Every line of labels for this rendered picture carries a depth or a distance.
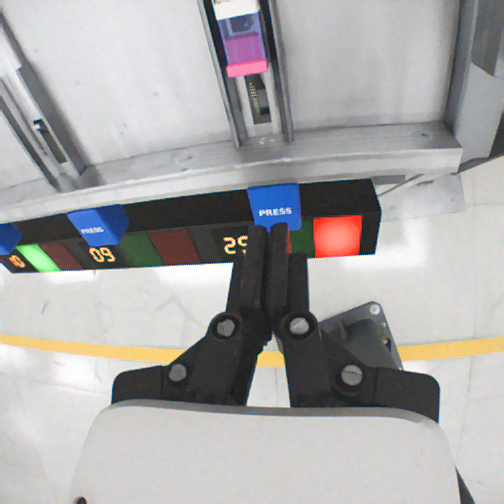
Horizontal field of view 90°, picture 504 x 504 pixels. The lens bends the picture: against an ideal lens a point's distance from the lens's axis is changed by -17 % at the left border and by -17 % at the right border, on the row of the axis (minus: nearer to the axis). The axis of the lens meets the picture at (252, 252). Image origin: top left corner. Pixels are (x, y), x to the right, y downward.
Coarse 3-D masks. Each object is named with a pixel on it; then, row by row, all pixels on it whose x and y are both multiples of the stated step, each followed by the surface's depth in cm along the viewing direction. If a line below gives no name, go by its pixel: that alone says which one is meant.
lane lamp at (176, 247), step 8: (152, 232) 20; (160, 232) 20; (168, 232) 20; (176, 232) 20; (184, 232) 20; (152, 240) 20; (160, 240) 20; (168, 240) 20; (176, 240) 20; (184, 240) 20; (160, 248) 21; (168, 248) 21; (176, 248) 21; (184, 248) 21; (192, 248) 21; (168, 256) 22; (176, 256) 22; (184, 256) 21; (192, 256) 21; (168, 264) 22; (176, 264) 22; (184, 264) 22; (192, 264) 22; (200, 264) 22
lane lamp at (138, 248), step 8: (120, 240) 21; (128, 240) 21; (136, 240) 21; (144, 240) 21; (120, 248) 21; (128, 248) 21; (136, 248) 21; (144, 248) 21; (152, 248) 21; (128, 256) 22; (136, 256) 22; (144, 256) 22; (152, 256) 22; (160, 256) 22; (136, 264) 23; (144, 264) 23; (152, 264) 23; (160, 264) 22
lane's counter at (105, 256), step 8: (88, 248) 22; (96, 248) 22; (104, 248) 22; (112, 248) 22; (96, 256) 23; (104, 256) 22; (112, 256) 22; (96, 264) 23; (104, 264) 23; (112, 264) 23; (120, 264) 23
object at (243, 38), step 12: (228, 24) 9; (240, 24) 9; (252, 24) 9; (228, 36) 9; (240, 36) 9; (252, 36) 9; (264, 36) 10; (228, 48) 9; (240, 48) 9; (252, 48) 9; (264, 48) 9; (228, 60) 10; (240, 60) 10; (252, 60) 10
